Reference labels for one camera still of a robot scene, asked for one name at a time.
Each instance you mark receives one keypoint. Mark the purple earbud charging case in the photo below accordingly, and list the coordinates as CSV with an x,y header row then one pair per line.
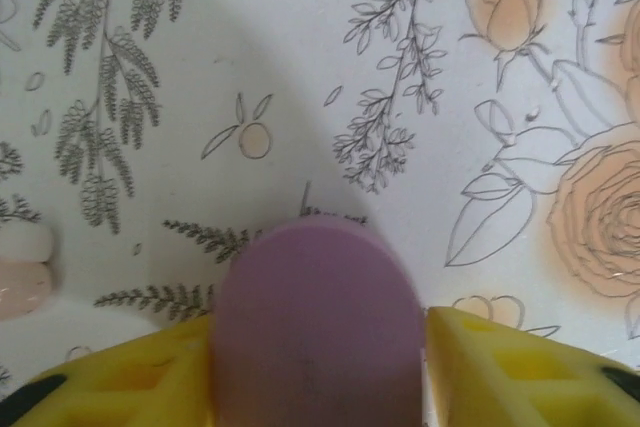
x,y
315,322

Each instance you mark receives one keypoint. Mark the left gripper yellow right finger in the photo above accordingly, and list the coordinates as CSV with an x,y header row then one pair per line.
x,y
525,387

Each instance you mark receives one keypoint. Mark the floral patterned table cover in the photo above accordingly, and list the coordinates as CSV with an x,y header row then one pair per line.
x,y
300,72

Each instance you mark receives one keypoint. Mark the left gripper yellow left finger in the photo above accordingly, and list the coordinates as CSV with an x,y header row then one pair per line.
x,y
125,387

